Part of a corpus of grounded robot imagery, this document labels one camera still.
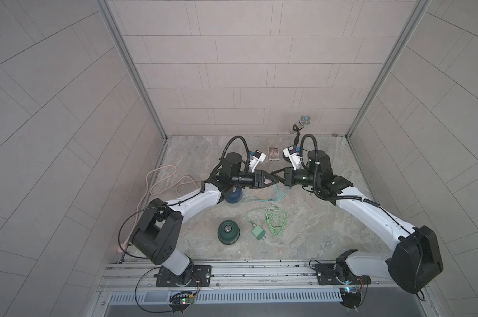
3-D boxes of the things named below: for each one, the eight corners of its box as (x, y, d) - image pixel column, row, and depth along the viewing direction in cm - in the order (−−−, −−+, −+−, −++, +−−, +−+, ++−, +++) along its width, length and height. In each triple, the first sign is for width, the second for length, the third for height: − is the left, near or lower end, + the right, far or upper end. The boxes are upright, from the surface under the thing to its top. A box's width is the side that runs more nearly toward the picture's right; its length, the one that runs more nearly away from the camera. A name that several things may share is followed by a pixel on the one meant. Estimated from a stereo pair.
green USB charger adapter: (248, 230, 84) (248, 228, 82) (255, 223, 86) (255, 222, 84) (261, 242, 81) (261, 241, 79) (267, 235, 82) (267, 234, 81)
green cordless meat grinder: (219, 247, 79) (216, 240, 71) (221, 229, 84) (218, 220, 76) (239, 247, 79) (238, 240, 71) (240, 229, 84) (239, 220, 76)
